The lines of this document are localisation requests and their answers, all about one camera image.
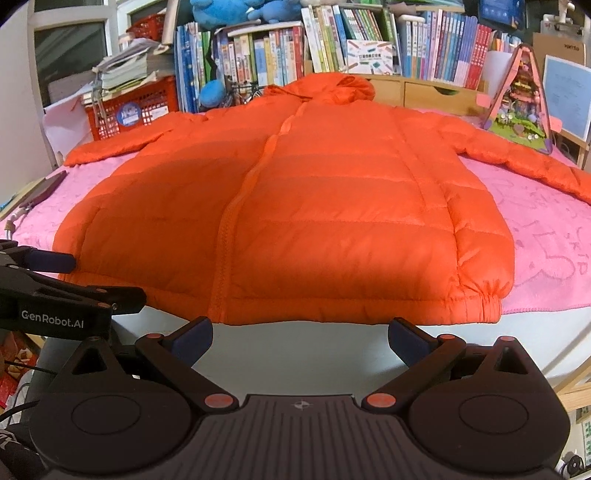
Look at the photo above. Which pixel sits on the wooden easel with blue sheet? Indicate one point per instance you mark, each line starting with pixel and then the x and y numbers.
pixel 568 97

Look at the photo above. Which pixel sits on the wooden drawer organizer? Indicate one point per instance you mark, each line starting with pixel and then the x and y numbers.
pixel 429 94

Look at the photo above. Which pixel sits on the pink triangular dollhouse toy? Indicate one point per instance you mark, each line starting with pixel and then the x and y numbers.
pixel 521 106

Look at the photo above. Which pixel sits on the white pencil print box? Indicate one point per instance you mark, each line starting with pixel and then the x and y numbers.
pixel 369 57

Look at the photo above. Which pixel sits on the row of pastel spine books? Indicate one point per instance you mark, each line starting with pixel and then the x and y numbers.
pixel 438 50

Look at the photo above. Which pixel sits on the white paper sheet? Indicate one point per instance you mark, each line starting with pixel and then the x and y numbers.
pixel 64 134

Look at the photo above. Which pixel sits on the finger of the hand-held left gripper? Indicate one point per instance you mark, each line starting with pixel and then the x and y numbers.
pixel 51 263
pixel 124 297

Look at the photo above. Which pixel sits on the blue plush ball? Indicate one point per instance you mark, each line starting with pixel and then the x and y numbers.
pixel 212 92

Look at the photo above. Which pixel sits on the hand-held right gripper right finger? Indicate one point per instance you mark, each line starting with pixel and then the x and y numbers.
pixel 406 339

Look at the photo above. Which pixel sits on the white pipe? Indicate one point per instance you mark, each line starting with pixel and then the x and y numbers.
pixel 561 14

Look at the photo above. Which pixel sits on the black miniature bicycle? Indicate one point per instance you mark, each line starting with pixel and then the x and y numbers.
pixel 242 92

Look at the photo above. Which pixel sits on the row of colourful children's books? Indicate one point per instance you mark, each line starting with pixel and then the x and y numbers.
pixel 258 60

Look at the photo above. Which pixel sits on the red plastic crate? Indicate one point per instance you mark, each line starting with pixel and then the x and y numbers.
pixel 138 110

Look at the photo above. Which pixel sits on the white shelf board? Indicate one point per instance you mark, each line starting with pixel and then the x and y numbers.
pixel 258 30

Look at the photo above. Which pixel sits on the brown cardboard box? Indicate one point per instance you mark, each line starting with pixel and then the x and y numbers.
pixel 556 44

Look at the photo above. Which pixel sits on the beige leaning board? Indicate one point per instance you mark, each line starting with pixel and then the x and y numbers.
pixel 170 23

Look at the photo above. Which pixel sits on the row of tall blue books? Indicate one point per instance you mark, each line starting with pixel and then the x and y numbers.
pixel 189 69

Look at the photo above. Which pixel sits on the blue cardboard box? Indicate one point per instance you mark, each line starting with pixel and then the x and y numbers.
pixel 501 14

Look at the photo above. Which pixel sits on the large blue plush toy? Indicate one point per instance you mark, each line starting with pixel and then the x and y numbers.
pixel 221 11

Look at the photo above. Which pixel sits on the stack of papers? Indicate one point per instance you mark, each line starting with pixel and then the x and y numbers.
pixel 129 69

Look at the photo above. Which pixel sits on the purple notebook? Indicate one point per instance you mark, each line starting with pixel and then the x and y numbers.
pixel 46 189

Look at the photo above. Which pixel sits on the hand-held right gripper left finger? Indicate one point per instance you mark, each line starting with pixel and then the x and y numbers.
pixel 194 339

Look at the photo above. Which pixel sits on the small red plastic basket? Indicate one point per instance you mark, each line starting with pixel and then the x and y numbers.
pixel 147 25

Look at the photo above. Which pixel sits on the row of green white books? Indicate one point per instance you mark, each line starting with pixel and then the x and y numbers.
pixel 323 41

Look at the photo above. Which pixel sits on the row of small colourful books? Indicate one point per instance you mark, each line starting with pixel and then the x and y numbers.
pixel 505 42

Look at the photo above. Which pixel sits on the orange puffer jacket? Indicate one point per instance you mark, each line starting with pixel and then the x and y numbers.
pixel 323 207

